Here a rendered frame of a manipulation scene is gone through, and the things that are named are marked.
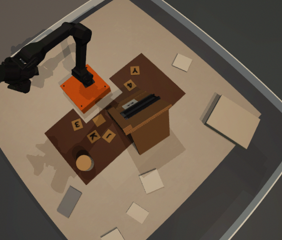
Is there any white paper ticket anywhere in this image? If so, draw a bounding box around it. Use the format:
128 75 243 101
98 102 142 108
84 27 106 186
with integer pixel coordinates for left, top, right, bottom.
122 99 138 109

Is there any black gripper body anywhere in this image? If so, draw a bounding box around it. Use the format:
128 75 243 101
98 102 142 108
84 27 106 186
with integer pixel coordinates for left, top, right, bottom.
5 79 31 94

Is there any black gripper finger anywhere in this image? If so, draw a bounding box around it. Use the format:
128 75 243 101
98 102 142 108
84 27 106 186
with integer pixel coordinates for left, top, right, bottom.
8 84 21 92

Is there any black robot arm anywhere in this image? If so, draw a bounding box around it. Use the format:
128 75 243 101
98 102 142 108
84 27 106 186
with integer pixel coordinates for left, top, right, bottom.
0 22 95 88

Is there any grey cylindrical canister with brown lid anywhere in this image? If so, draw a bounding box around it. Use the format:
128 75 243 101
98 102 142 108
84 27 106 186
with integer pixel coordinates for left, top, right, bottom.
76 155 94 171

